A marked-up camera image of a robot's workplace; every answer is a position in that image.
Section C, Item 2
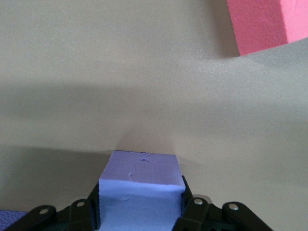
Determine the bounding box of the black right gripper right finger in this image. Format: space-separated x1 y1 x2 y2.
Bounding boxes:
172 175 274 231

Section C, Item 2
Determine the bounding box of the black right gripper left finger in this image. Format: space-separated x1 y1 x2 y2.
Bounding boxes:
0 185 101 231

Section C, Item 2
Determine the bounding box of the purple foam cube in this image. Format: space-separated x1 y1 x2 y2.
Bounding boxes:
99 150 186 231
0 210 27 231

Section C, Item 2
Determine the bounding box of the brown table mat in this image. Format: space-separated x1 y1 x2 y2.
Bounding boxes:
0 0 308 231

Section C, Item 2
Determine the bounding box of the red foam cube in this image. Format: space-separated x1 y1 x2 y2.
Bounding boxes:
226 0 308 57

